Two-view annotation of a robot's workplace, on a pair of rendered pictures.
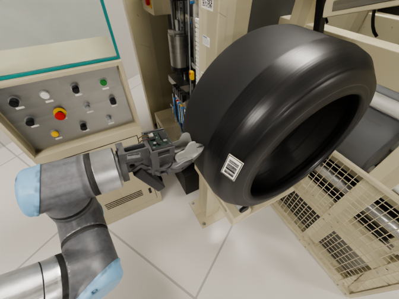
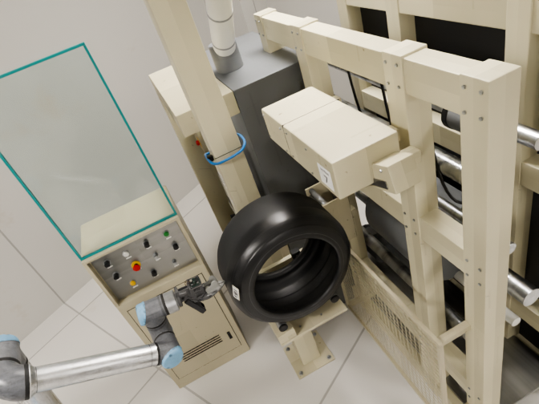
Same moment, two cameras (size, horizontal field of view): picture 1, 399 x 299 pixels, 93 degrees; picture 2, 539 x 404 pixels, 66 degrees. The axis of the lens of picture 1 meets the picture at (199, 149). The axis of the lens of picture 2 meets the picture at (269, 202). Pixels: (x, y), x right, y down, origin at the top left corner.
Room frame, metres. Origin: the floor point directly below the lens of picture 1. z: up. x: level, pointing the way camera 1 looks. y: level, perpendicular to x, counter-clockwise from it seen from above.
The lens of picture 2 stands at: (-0.84, -0.68, 2.49)
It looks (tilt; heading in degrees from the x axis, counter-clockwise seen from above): 35 degrees down; 17
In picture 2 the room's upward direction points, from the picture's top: 20 degrees counter-clockwise
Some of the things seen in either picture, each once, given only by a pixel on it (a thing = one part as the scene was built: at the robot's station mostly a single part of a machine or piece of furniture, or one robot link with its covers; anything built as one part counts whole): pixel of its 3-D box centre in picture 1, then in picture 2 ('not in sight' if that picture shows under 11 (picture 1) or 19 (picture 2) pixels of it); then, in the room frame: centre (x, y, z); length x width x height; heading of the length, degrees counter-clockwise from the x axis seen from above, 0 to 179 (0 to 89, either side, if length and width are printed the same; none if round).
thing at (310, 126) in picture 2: not in sight; (322, 135); (0.59, -0.54, 1.71); 0.61 x 0.25 x 0.15; 28
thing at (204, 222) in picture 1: (208, 207); (308, 353); (0.78, -0.08, 0.01); 0.27 x 0.27 x 0.02; 28
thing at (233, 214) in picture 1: (219, 184); (273, 311); (0.49, -0.10, 0.84); 0.36 x 0.09 x 0.06; 28
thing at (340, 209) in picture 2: not in sight; (330, 212); (0.93, -0.45, 1.05); 0.20 x 0.15 x 0.30; 28
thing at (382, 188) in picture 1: (310, 200); (382, 319); (0.51, -0.62, 0.65); 0.90 x 0.02 x 0.70; 28
